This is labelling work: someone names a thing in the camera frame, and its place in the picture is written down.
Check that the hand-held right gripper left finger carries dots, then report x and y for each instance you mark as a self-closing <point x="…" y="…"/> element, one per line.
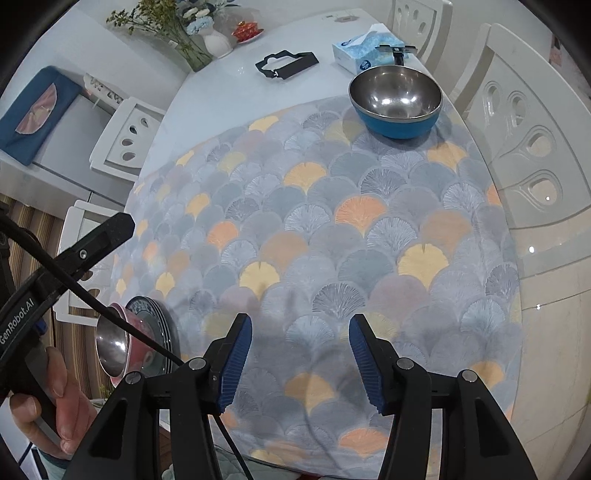
<point x="235" y="364"/>

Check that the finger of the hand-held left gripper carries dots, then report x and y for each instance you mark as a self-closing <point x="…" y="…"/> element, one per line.
<point x="92" y="244"/>

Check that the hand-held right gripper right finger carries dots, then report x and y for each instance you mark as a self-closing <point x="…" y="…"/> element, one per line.
<point x="364" y="364"/>

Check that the blue white patterned plate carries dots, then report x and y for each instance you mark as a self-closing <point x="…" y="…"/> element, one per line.
<point x="141" y="308"/>
<point x="164" y="332"/>
<point x="169" y="339"/>

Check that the pink patterned bowl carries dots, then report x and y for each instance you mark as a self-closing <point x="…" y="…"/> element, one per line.
<point x="150" y="360"/>

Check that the red steel-lined bowl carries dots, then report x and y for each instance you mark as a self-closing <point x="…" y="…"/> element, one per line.
<point x="113" y="346"/>

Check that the blue steel-lined bowl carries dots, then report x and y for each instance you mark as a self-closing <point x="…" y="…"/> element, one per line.
<point x="395" y="104"/>

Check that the person's left hand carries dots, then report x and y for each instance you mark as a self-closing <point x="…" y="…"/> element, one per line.
<point x="64" y="406"/>

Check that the white dining chair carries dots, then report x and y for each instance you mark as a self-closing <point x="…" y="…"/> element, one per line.
<point x="415" y="18"/>
<point x="531" y="138"/>
<point x="124" y="136"/>
<point x="85" y="217"/>

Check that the fan-pattern table mat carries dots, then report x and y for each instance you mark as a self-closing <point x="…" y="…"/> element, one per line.
<point x="323" y="230"/>

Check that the blue cloth cover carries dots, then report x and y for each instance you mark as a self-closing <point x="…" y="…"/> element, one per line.
<point x="34" y="115"/>

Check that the white power strip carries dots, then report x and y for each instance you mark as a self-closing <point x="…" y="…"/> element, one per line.
<point x="104" y="90"/>

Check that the glass vase with green stems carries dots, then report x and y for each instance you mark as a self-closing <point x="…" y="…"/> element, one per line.
<point x="184" y="41"/>

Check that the white vase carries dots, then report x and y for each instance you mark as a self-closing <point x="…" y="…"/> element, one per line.
<point x="218" y="45"/>

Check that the black plastic clip tool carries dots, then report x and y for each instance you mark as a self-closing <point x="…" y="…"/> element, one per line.
<point x="286" y="64"/>

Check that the blue tissue box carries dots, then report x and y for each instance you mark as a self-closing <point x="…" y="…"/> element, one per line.
<point x="362" y="50"/>

